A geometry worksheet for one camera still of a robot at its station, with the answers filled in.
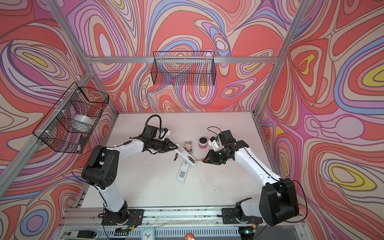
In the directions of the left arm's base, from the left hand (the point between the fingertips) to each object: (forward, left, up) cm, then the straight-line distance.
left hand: (177, 147), depth 90 cm
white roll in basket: (-1, +44, +24) cm, 50 cm away
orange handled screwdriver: (-11, -15, +3) cm, 18 cm away
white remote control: (-12, -4, -8) cm, 15 cm away
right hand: (-13, -17, +2) cm, 22 cm away
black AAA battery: (-1, +1, -9) cm, 9 cm away
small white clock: (-42, +11, -6) cm, 44 cm away
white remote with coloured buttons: (-4, -5, -4) cm, 7 cm away
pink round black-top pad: (+5, -16, -3) cm, 17 cm away
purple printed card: (+5, -6, -7) cm, 11 cm away
